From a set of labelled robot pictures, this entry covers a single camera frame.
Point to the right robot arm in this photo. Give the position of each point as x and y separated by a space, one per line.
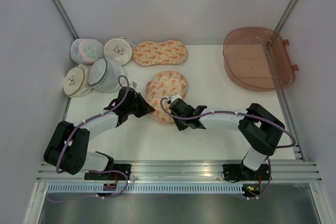
259 127

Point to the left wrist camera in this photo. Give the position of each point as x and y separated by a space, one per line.
133 85

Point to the pink transparent plastic basket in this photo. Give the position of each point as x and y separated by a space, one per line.
256 59

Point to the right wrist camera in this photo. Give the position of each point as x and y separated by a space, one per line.
173 98

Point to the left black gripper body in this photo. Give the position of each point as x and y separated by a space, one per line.
132 107

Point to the right aluminium frame post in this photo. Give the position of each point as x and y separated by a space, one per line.
294 1

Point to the left aluminium frame post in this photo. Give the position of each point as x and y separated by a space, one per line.
65 18

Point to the beige round bag rear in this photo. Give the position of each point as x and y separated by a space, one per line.
119 50

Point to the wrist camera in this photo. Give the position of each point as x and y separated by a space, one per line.
133 85
173 98

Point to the beige round bag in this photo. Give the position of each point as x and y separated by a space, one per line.
76 82
119 50

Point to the white slotted cable duct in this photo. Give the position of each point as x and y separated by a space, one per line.
147 188

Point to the beige round bag front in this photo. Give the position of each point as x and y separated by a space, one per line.
76 82

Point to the floral mesh laundry bag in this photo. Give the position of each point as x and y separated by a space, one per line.
164 84

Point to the white mesh bag pink trim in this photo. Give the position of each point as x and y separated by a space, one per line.
86 51

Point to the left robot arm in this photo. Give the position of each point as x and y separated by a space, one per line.
68 151

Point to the white mesh bag blue trim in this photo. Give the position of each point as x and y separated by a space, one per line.
103 75

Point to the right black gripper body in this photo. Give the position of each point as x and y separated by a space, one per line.
181 124

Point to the aluminium frame post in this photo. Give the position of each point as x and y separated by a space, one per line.
65 18
294 1

